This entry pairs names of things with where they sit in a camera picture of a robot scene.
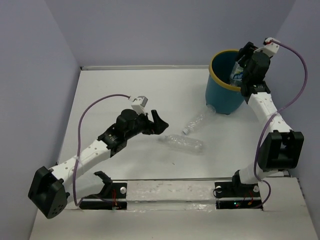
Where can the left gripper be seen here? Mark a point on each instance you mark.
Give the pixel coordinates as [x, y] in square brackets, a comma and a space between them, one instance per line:
[157, 127]

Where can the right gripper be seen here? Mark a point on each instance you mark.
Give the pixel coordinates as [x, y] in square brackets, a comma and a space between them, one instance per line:
[249, 51]

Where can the green label plastic bottle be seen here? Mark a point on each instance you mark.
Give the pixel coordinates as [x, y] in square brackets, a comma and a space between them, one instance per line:
[236, 75]

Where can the clear slim plastic bottle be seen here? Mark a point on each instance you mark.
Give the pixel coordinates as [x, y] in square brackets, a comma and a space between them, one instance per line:
[200, 120]

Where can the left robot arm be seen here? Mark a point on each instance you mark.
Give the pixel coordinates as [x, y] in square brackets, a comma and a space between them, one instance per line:
[48, 189]

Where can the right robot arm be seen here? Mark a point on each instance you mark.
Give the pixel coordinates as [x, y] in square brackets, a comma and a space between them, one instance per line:
[279, 146]

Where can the blue bin yellow rim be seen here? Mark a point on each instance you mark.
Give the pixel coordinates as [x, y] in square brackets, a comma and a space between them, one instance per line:
[226, 98]

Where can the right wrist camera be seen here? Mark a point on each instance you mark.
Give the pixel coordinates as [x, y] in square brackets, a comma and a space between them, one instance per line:
[269, 48]

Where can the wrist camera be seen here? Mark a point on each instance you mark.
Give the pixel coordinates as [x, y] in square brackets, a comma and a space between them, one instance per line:
[269, 48]
[138, 104]

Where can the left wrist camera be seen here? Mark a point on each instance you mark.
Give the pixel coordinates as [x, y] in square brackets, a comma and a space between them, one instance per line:
[138, 104]

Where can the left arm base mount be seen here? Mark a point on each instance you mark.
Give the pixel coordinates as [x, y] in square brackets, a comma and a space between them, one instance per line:
[112, 195]

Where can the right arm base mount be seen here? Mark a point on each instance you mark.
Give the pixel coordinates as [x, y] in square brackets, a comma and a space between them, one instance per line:
[231, 195]

